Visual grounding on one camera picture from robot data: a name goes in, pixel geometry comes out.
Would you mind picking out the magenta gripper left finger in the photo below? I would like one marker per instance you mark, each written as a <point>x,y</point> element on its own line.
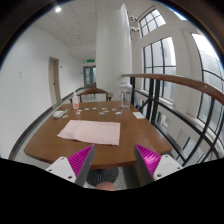
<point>74,168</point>

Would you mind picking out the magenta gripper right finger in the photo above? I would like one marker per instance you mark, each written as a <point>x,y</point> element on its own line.
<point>153,166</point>

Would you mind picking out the pink towel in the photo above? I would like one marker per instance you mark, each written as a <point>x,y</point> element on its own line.
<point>94,132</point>

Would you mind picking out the black table base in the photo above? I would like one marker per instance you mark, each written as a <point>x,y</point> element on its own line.
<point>97,176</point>

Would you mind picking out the white paper note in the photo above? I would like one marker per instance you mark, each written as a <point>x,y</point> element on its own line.
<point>138,115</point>

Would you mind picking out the white device on table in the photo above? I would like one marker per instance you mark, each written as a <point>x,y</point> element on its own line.
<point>58,114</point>

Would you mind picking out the wooden handrail with black railing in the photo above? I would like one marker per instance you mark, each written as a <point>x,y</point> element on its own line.
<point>188,113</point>

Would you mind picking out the hand sanitizer bottle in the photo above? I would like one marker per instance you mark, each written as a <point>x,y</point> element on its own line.
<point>75,101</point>

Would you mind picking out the wooden chair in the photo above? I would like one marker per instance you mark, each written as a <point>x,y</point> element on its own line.
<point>95,91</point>

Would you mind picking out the clear plastic water bottle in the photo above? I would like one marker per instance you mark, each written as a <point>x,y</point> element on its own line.
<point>126,91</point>

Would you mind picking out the glass double door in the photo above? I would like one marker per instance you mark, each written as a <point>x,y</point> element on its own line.
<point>89,73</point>

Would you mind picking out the white door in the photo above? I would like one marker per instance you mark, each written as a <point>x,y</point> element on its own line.
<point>53,74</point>

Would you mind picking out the green exit sign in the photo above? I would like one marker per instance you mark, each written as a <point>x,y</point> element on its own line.
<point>90,61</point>

